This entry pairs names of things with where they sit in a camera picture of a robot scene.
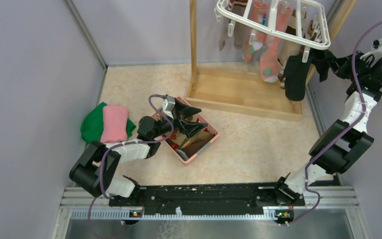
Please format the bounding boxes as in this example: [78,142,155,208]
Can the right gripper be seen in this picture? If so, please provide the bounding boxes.
[326,51,369,83]

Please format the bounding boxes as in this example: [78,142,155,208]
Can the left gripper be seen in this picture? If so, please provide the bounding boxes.
[152,98,207,138]

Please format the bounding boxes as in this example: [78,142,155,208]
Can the black sock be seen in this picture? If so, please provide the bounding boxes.
[310,49,333,82]
[283,55,312,102]

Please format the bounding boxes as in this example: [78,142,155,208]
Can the tan brown striped sock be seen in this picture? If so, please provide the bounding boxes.
[305,15,321,42]

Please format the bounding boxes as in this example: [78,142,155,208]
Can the white clip hanger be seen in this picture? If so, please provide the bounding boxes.
[214,0,331,62]

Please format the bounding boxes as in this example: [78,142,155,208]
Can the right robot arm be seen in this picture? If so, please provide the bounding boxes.
[272,50,382,205]

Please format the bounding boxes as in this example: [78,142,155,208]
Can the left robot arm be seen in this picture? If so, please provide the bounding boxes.
[69,98,208,206]

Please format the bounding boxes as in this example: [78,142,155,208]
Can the striped socks in basket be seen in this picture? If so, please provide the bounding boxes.
[166,127,218,163]

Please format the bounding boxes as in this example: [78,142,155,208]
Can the pink plastic basket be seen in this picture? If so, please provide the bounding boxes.
[137,95,219,164]

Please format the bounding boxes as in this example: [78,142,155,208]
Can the wooden rack stand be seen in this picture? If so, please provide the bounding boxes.
[186,0,356,121]

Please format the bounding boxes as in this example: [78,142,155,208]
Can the pink sock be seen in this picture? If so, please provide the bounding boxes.
[242,0,270,62]
[260,4,292,83]

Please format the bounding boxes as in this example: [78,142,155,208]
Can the pink folded cloth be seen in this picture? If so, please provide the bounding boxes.
[100,105,128,143]

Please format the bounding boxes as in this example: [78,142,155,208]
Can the green cloth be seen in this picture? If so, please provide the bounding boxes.
[80,102,136,144]

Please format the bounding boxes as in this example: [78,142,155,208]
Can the maroon striped sock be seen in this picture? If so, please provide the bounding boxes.
[218,0,249,51]

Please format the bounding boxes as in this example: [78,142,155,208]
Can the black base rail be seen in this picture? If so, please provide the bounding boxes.
[109,180,305,224]

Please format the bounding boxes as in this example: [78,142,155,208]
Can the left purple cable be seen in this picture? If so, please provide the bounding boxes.
[87,94,175,239]

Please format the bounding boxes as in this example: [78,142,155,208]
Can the purple cable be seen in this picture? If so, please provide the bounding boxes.
[285,18,382,227]
[87,94,175,239]

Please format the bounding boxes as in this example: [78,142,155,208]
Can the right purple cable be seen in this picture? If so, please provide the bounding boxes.
[285,18,382,227]

